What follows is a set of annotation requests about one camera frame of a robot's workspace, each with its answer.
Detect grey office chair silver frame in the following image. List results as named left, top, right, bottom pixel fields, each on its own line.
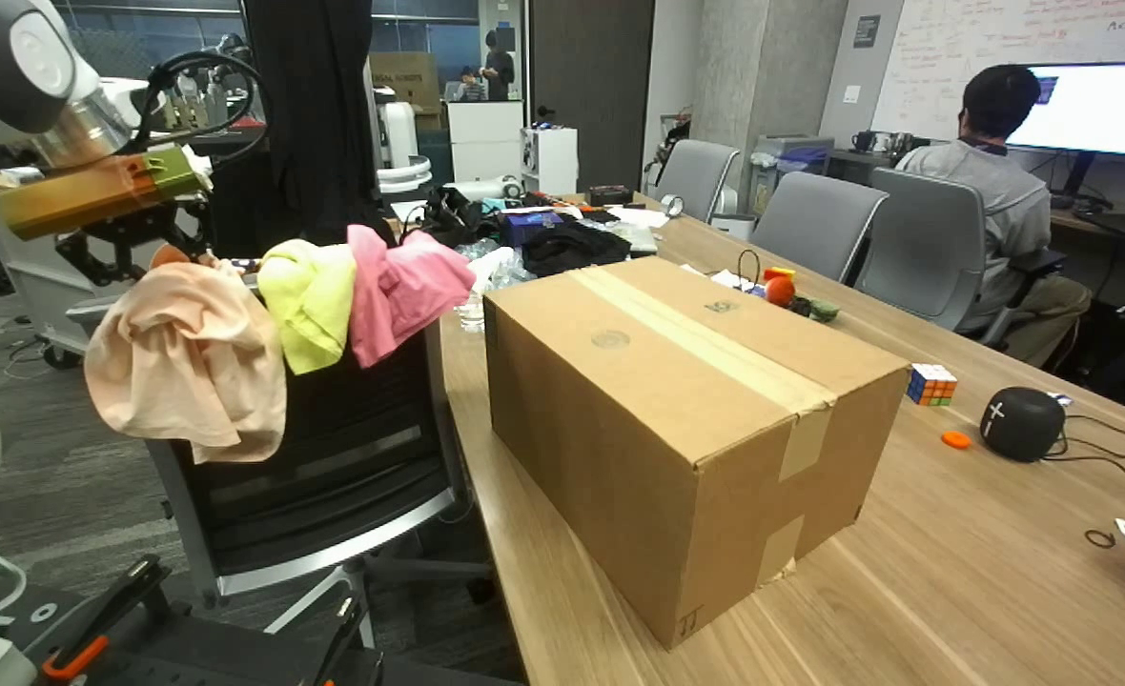
left=147, top=272, right=505, bottom=645

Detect wall whiteboard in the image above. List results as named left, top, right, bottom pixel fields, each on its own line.
left=869, top=0, right=1125, bottom=145

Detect black clothing pile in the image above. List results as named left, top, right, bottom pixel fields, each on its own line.
left=518, top=211, right=636, bottom=280

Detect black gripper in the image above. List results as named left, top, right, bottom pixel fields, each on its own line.
left=70, top=204, right=213, bottom=280

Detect orange-handled black clamp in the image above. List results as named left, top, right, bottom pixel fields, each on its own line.
left=35, top=553, right=171, bottom=686

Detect peach shirt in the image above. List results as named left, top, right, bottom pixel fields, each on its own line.
left=82, top=256, right=294, bottom=469

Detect Rubik's cube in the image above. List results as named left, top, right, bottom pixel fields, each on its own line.
left=904, top=360, right=961, bottom=412

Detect gold wrist camera mount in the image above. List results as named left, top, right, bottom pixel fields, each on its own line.
left=0, top=143, right=216, bottom=243

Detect orange ball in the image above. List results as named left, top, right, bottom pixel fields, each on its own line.
left=759, top=262, right=804, bottom=313

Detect lit computer monitor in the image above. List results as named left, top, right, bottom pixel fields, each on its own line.
left=1006, top=59, right=1125, bottom=163

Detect pink shirt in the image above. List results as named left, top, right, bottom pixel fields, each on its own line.
left=345, top=220, right=481, bottom=374

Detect seated person grey shirt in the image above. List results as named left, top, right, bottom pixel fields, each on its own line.
left=893, top=62, right=1097, bottom=374

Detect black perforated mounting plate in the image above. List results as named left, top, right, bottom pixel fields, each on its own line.
left=78, top=596, right=380, bottom=686

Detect white container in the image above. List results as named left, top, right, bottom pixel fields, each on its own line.
left=529, top=123, right=583, bottom=200

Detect white cabinet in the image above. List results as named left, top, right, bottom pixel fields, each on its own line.
left=441, top=101, right=529, bottom=187

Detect black round speaker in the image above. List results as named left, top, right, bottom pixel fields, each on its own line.
left=972, top=385, right=1073, bottom=464

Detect large cardboard box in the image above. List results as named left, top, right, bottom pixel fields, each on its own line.
left=481, top=251, right=917, bottom=652

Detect small dark green toy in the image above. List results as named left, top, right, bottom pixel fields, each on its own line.
left=792, top=291, right=848, bottom=326

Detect yellow-green towel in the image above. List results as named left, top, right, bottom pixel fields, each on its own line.
left=251, top=236, right=361, bottom=382

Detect white cart wooden top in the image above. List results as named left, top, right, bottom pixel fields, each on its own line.
left=0, top=163, right=135, bottom=374

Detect robot cable hose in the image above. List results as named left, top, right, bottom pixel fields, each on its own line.
left=136, top=48, right=267, bottom=145

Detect distant cardboard box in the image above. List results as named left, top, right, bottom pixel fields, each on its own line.
left=368, top=49, right=445, bottom=123

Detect black curtain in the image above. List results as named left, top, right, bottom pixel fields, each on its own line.
left=194, top=0, right=380, bottom=256

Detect standing person dark clothes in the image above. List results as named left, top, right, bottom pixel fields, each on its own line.
left=473, top=18, right=524, bottom=107

